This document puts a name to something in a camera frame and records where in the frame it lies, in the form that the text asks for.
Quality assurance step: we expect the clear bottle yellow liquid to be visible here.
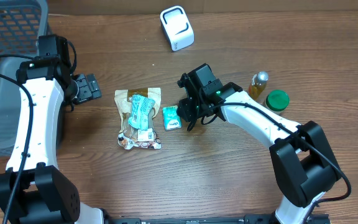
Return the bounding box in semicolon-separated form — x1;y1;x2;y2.
248;71;269;100

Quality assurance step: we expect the brown patterned snack packet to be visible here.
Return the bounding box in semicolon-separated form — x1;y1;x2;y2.
117;128;162;150

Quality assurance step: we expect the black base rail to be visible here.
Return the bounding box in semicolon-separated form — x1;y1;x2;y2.
101;213;331;224

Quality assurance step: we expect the teal white snack packet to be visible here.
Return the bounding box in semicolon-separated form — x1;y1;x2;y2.
128;95;155;131

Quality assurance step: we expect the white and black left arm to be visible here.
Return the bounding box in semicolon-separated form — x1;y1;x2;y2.
0;55;109;223

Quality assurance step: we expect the green white tissue pack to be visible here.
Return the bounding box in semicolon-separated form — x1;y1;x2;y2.
162;105;181;131

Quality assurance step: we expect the green lid white jar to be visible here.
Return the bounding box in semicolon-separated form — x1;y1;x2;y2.
265;90;290;114

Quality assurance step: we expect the grey plastic mesh basket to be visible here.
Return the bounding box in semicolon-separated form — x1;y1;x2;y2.
0;0;52;156

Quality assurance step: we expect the beige brown paper pouch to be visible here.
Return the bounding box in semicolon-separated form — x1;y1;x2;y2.
114;87;162;137

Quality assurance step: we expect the white barcode scanner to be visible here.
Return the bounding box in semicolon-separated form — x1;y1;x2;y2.
160;6;195;52

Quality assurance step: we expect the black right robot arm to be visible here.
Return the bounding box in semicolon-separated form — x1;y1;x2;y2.
177;73;344;223

